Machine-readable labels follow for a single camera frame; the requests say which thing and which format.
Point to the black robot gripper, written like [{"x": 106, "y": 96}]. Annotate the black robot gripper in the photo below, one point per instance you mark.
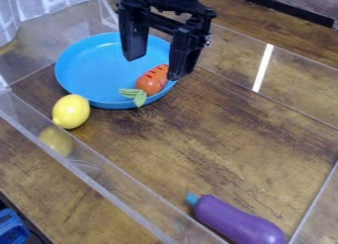
[{"x": 185, "y": 18}]

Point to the blue round plastic tray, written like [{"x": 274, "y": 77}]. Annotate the blue round plastic tray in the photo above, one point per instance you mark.
[{"x": 94, "y": 70}]

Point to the yellow toy lemon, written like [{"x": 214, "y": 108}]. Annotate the yellow toy lemon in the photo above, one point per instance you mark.
[{"x": 71, "y": 111}]

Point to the orange toy carrot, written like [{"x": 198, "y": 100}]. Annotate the orange toy carrot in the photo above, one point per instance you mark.
[{"x": 149, "y": 85}]

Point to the purple toy eggplant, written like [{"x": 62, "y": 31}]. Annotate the purple toy eggplant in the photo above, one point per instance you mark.
[{"x": 244, "y": 228}]

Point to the blue object at corner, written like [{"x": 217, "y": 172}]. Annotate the blue object at corner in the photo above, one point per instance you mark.
[{"x": 14, "y": 231}]

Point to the clear acrylic enclosure wall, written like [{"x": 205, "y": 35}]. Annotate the clear acrylic enclosure wall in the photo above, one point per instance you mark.
[{"x": 245, "y": 131}]

